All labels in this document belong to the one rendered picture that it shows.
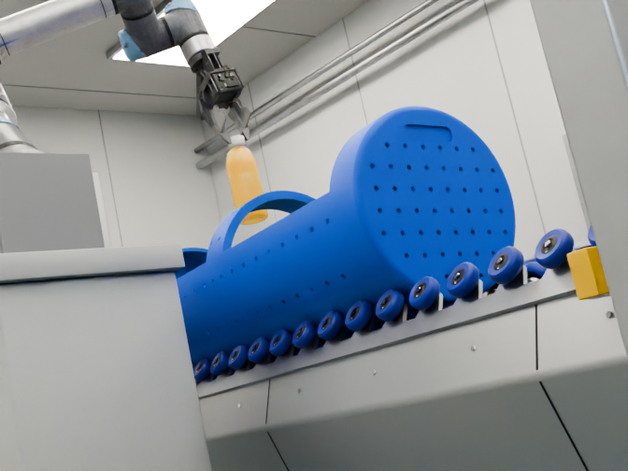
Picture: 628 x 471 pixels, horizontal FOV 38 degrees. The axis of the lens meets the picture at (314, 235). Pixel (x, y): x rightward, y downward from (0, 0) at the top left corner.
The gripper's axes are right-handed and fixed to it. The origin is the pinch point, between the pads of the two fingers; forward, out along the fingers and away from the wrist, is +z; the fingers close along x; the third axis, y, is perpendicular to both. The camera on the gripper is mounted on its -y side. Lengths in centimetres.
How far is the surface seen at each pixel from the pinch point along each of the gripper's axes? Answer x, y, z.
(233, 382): -33, 19, 55
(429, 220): -20, 70, 52
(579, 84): -51, 126, 62
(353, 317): -30, 58, 58
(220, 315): -33, 24, 44
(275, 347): -32, 36, 55
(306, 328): -30, 45, 55
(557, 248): -29, 96, 66
